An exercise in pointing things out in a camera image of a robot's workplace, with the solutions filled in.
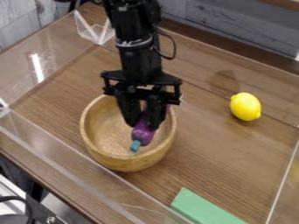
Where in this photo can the purple toy eggplant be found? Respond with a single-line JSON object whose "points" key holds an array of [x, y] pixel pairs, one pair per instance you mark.
{"points": [[142, 134]]}

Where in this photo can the clear acrylic corner bracket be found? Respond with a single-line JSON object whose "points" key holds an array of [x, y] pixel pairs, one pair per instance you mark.
{"points": [[99, 34]]}

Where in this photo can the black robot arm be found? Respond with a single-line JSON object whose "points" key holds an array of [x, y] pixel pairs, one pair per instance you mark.
{"points": [[134, 19]]}

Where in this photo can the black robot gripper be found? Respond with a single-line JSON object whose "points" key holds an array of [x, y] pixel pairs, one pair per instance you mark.
{"points": [[142, 81]]}

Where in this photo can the yellow lemon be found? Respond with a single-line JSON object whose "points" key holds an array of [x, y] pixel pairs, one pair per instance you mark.
{"points": [[245, 107]]}

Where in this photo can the brown wooden bowl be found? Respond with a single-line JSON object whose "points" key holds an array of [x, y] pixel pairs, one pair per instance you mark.
{"points": [[106, 135]]}

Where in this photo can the green rectangular block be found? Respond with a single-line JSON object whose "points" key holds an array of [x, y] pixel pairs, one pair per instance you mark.
{"points": [[199, 210]]}

